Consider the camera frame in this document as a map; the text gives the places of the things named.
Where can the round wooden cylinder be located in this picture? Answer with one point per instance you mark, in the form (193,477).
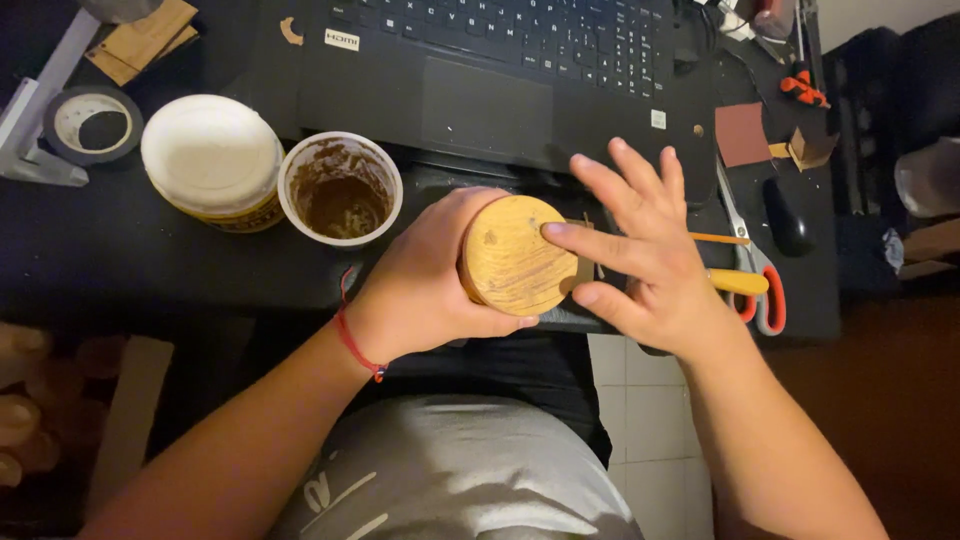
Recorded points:
(517,255)

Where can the curved wood chip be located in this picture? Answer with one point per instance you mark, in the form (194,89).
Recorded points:
(290,31)

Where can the cardboard pieces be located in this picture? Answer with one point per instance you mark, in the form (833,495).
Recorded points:
(142,41)

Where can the small wood strip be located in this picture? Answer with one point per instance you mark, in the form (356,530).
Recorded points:
(589,259)

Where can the person's grey shirt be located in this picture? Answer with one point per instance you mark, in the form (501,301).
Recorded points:
(457,472)

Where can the grey metal bracket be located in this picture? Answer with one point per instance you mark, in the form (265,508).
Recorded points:
(41,112)

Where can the orange clamp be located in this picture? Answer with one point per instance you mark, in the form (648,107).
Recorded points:
(804,88)

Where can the white cup with brown residue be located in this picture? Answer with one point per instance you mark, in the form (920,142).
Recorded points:
(341,191)

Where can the white lidded glue tub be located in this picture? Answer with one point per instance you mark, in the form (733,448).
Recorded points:
(214,161)

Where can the person's right hand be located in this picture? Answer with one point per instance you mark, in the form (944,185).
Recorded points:
(660,255)

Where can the grey container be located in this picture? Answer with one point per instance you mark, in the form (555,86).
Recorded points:
(930,176)

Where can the brown sandpaper sheet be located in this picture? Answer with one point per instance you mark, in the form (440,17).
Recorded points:
(741,133)

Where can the black tape roll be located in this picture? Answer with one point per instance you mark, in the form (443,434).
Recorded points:
(93,125)

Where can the black laptop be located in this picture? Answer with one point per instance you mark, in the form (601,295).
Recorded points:
(480,82)

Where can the thin orange stick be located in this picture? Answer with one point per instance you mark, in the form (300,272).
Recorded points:
(720,238)

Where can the person's left hand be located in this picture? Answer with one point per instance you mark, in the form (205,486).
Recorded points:
(420,285)

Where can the black computer mouse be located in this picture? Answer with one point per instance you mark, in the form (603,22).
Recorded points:
(787,217)

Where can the wooden plank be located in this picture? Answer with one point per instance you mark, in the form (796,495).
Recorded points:
(127,420)

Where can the small cardboard box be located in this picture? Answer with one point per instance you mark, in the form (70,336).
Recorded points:
(810,146)

